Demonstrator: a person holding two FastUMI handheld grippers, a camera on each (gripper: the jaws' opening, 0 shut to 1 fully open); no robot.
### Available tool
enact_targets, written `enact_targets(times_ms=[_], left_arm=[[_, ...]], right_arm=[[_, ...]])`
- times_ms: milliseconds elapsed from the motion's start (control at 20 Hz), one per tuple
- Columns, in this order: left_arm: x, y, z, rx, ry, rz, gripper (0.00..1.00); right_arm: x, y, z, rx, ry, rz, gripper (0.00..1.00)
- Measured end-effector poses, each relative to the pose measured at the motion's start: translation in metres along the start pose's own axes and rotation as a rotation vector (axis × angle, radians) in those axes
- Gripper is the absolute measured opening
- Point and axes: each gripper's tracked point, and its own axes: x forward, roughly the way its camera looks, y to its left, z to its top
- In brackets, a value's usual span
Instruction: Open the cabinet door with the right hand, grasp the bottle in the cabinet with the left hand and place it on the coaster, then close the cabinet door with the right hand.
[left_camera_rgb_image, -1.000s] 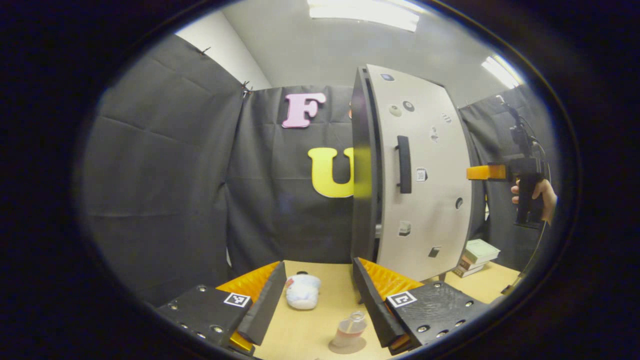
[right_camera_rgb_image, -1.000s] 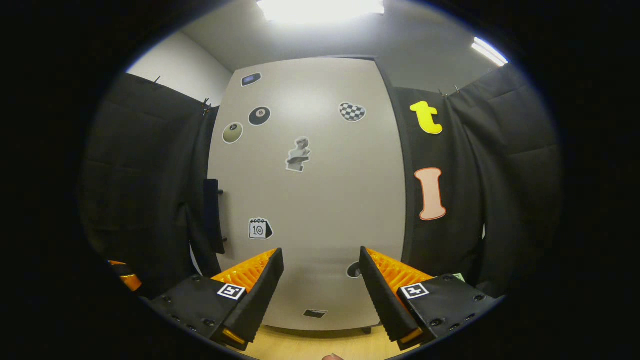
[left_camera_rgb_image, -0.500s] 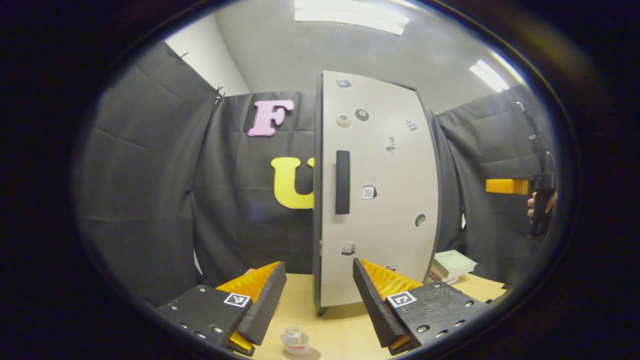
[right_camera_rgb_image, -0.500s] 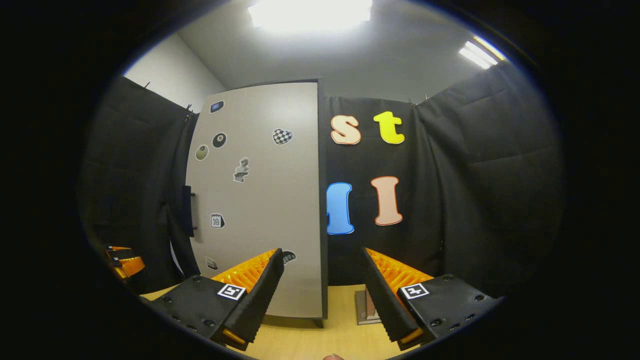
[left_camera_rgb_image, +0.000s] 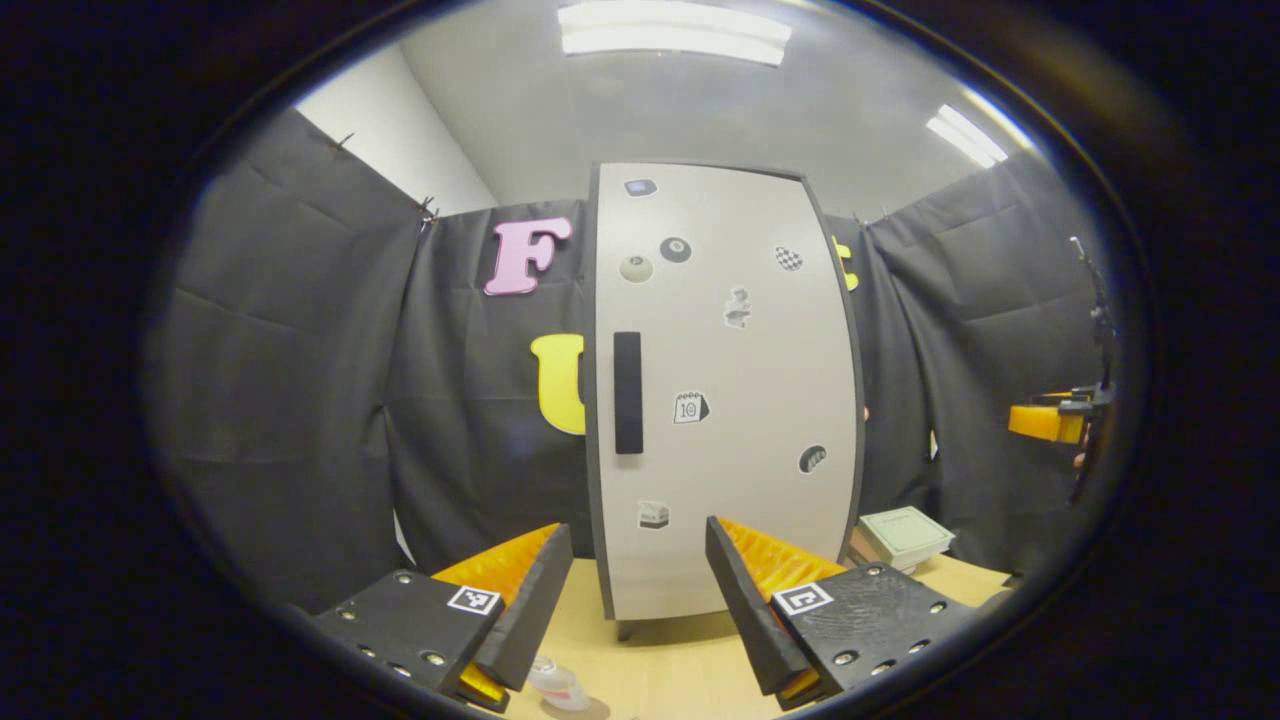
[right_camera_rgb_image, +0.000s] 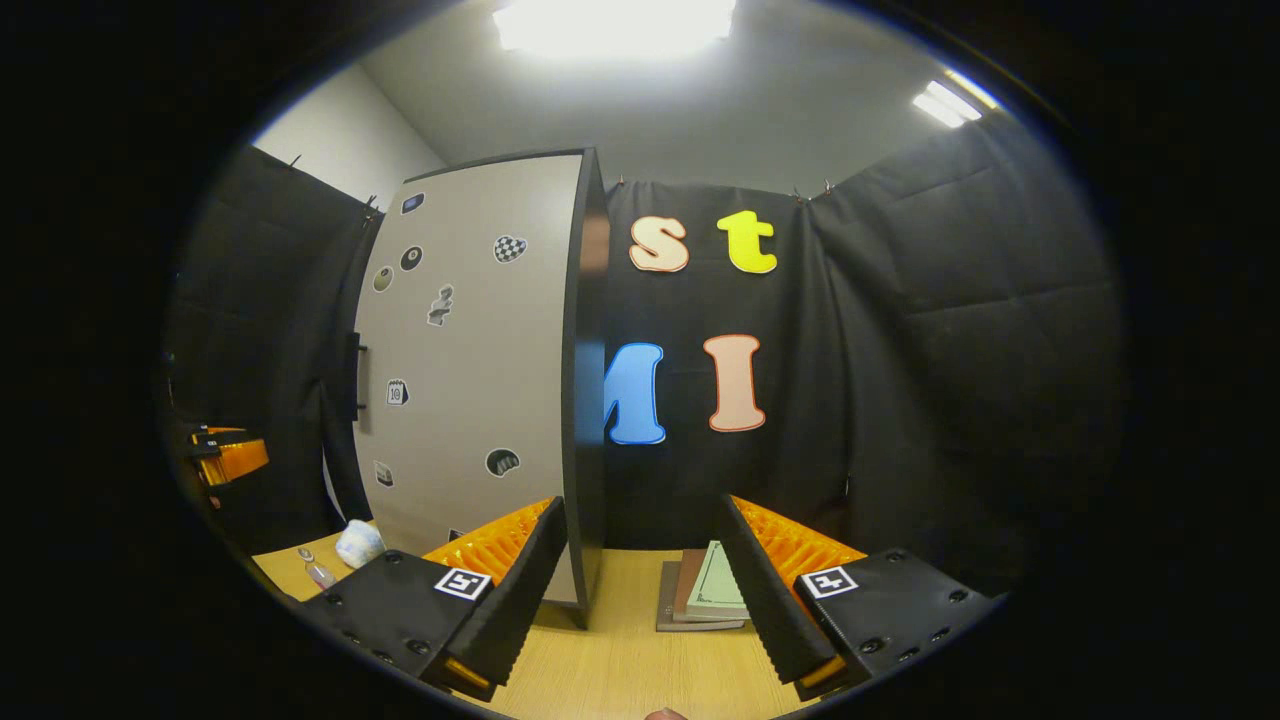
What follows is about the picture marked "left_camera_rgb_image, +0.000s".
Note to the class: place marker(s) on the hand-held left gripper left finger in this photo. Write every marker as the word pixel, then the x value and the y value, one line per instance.
pixel 530 620

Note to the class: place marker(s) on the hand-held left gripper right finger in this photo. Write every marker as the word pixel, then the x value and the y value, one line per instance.
pixel 745 620

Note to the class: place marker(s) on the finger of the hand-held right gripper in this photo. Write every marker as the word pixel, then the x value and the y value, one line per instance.
pixel 1040 420

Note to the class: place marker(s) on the clear plastic bottle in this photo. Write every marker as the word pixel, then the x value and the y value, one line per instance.
pixel 560 685

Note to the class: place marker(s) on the grey cabinet door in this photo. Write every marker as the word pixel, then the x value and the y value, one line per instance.
pixel 740 500

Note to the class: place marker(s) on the small ceiling light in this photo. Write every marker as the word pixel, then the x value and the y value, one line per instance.
pixel 965 135

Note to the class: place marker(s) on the black backdrop cloth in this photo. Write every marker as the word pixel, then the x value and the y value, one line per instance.
pixel 300 350

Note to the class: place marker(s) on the large ceiling light panel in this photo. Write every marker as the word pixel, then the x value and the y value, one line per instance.
pixel 670 30

